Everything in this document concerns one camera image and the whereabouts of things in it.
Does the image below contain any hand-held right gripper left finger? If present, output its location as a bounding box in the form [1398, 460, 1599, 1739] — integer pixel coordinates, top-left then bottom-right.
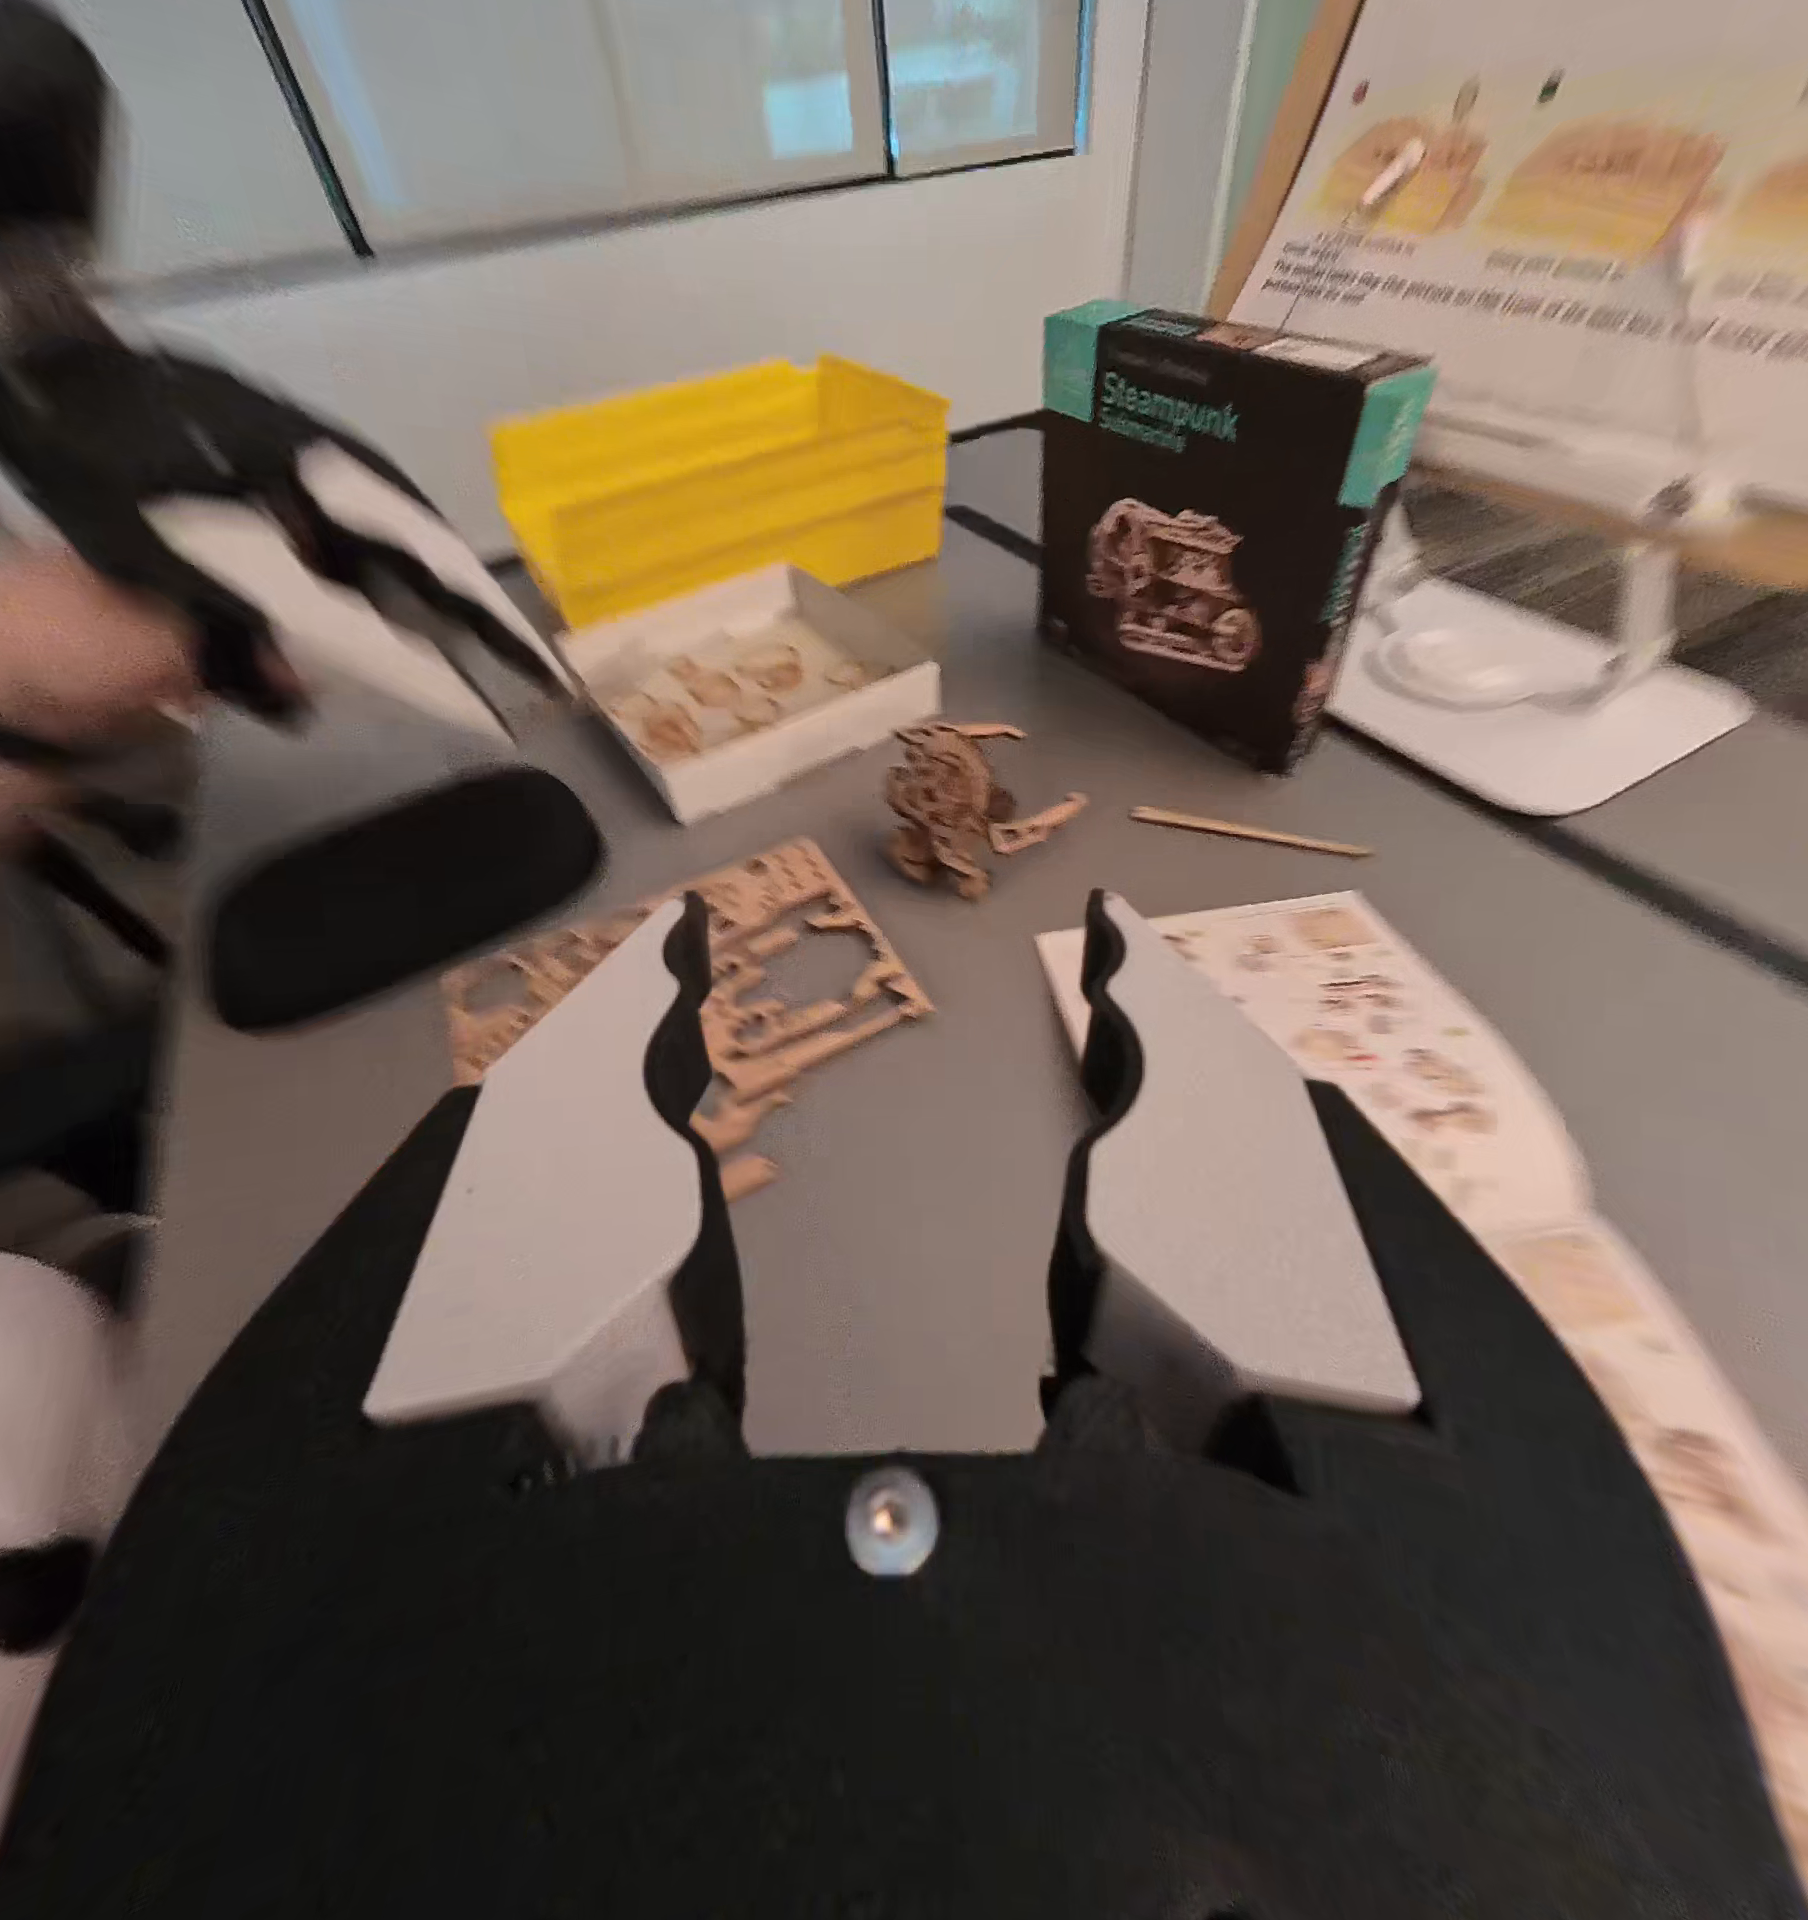
[363, 891, 746, 1466]

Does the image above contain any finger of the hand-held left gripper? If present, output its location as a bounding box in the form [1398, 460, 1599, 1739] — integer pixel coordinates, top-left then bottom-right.
[141, 507, 529, 741]
[299, 448, 577, 704]

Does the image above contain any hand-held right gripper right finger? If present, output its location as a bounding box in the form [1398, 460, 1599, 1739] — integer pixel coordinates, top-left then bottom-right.
[1041, 884, 1424, 1450]

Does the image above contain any illustrated instruction booklet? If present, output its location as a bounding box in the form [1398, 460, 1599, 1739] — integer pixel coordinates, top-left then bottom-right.
[1037, 891, 1808, 1920]

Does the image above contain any wooden parts sheet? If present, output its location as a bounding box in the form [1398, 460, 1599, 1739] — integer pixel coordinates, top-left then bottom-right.
[437, 837, 933, 1206]

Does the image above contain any pile of loose wooden parts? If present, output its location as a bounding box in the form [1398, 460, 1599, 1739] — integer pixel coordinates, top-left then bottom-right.
[602, 632, 881, 765]

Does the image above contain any wooden mechanical model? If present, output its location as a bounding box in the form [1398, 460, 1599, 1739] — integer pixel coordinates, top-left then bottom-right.
[881, 720, 1086, 909]

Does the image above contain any black model kit box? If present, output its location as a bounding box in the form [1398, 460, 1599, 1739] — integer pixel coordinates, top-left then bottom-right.
[1037, 292, 1444, 777]

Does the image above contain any person's left hand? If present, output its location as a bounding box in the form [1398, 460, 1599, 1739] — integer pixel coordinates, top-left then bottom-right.
[0, 560, 200, 880]

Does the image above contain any yellow plastic bin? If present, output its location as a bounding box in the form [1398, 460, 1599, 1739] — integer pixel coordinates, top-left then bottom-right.
[487, 351, 954, 632]

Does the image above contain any thin wooden stick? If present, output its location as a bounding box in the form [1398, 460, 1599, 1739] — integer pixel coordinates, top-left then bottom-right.
[1129, 804, 1373, 862]

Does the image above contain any white cardboard tray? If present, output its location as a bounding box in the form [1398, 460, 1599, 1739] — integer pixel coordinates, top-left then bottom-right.
[554, 560, 947, 830]

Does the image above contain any window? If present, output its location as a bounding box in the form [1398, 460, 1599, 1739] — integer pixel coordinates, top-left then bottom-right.
[246, 0, 1105, 257]

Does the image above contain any white stand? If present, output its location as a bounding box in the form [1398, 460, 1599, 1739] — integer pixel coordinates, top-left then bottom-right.
[1328, 221, 1756, 822]

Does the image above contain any instruction poster board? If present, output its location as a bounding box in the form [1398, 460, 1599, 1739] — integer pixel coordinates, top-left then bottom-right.
[1207, 0, 1808, 593]

